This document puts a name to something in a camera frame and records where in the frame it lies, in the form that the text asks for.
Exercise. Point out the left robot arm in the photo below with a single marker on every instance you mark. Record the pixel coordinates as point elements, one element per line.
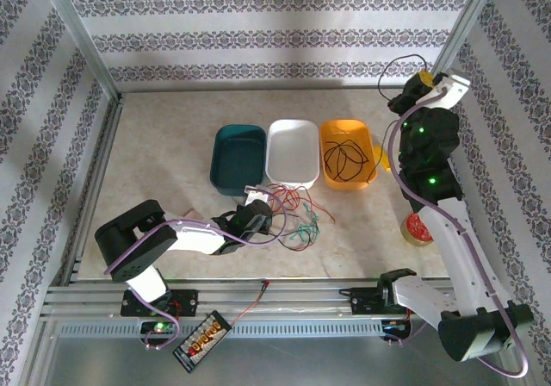
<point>129,239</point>

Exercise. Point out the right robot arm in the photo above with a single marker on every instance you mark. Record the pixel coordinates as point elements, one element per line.
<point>469,257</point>

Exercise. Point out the pink translucent plastic object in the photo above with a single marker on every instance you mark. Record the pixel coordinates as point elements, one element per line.
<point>190,213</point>

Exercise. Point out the teal plastic bin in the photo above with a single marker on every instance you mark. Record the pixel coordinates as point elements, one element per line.
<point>237,162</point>

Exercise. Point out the orange plastic bin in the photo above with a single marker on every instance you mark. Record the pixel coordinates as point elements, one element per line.
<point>344,129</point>

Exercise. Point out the tape roll with red core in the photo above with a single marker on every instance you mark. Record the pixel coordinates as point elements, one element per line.
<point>415,226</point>

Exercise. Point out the white plastic bin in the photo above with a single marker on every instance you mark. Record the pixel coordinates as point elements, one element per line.
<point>292,153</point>

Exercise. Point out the black power distribution board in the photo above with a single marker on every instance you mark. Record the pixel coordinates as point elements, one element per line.
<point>202,340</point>

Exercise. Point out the small circuit board with LED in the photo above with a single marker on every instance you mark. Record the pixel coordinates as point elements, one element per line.
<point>157,328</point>
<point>394,328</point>

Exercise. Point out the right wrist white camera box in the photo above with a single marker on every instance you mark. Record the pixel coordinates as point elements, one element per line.
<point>454,86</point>

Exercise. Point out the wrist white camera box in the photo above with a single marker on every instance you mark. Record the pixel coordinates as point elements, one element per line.
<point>257,194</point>
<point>454,86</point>

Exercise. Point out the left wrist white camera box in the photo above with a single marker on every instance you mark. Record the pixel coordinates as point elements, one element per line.
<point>257,194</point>

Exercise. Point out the aluminium frame post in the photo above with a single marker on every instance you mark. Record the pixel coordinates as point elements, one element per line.
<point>470,15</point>
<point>84,41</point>

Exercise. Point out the aluminium mounting rail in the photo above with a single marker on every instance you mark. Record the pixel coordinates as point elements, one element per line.
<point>301,300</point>

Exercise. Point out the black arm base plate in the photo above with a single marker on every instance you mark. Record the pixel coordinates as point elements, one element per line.
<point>361,304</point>
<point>187,302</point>

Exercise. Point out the aluminium side rail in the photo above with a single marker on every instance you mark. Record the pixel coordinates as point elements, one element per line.
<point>103,145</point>

